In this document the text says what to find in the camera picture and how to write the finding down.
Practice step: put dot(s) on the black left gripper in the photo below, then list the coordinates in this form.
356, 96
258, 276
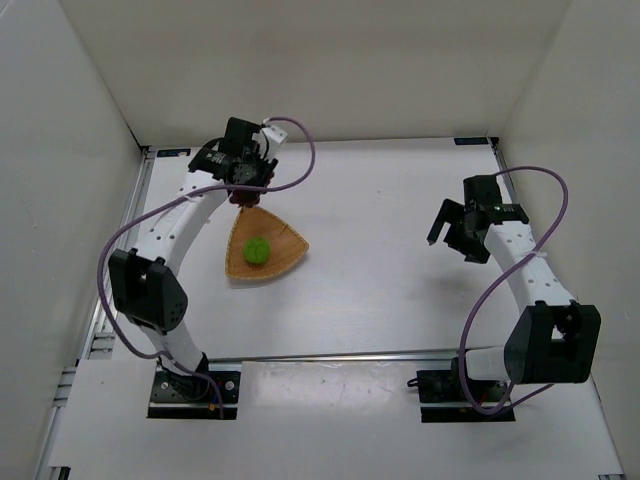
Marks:
252, 181

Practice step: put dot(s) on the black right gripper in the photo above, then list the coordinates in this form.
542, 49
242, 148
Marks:
460, 228

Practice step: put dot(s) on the red fake grape bunch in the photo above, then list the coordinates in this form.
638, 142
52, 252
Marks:
245, 199

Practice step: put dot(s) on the green fake apple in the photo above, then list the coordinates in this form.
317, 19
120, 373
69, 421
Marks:
256, 250

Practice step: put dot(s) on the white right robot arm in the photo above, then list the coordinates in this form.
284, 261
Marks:
555, 337

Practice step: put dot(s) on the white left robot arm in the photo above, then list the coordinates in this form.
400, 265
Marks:
144, 279

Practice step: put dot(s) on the woven triangular fruit basket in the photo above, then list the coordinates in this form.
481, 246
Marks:
288, 247

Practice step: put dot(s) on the blue label sticker right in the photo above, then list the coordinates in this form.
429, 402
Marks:
470, 141

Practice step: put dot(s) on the blue label sticker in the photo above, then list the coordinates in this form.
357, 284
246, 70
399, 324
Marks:
172, 153
470, 141

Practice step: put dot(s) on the blue label sticker left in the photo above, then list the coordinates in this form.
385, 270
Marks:
172, 153

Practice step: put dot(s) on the white front cover board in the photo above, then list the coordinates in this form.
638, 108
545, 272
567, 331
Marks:
322, 421

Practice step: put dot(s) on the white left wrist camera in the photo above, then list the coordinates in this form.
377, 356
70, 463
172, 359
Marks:
274, 136

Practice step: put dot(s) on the front aluminium frame rail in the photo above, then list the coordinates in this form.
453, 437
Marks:
284, 354

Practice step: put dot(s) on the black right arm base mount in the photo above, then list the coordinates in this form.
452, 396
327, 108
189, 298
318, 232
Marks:
442, 400

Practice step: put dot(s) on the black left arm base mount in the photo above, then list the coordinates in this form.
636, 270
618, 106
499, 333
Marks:
174, 397

